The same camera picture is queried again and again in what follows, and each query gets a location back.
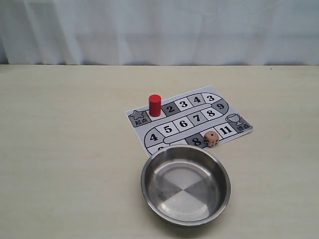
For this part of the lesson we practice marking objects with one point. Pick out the white curtain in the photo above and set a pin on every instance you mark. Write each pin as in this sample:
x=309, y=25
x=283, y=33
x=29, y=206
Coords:
x=159, y=32

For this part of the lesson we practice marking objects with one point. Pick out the paper game board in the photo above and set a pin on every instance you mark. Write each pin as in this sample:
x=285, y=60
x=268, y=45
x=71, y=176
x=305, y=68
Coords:
x=185, y=119

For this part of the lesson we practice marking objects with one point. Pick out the wooden die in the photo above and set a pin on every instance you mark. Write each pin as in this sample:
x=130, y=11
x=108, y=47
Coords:
x=211, y=138

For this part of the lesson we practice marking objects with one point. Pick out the stainless steel bowl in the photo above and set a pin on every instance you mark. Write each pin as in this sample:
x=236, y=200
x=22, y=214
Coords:
x=185, y=185

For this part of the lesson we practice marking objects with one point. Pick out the red cylinder game piece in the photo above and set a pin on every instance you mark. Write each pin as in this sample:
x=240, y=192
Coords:
x=155, y=105

